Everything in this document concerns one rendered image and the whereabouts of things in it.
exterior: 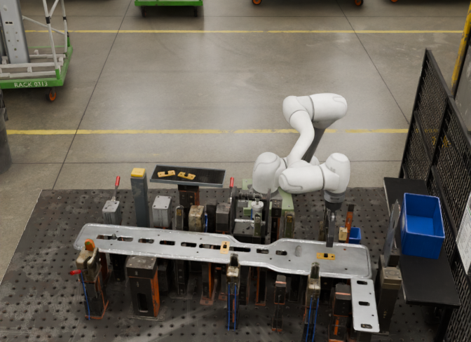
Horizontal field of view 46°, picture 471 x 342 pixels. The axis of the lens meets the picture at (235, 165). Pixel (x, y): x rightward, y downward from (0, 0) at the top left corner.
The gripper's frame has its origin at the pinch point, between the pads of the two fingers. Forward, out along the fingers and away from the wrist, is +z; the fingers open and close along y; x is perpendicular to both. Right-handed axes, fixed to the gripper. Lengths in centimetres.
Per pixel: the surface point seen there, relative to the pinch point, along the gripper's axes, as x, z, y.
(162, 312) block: -75, 42, 16
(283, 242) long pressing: -19.8, 13.0, -6.9
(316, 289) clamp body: -4.9, 9.1, 24.8
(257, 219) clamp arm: -32.8, 5.0, -12.6
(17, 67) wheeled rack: -317, 84, -336
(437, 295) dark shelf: 45, 10, 21
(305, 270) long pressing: -9.1, 13.1, 10.4
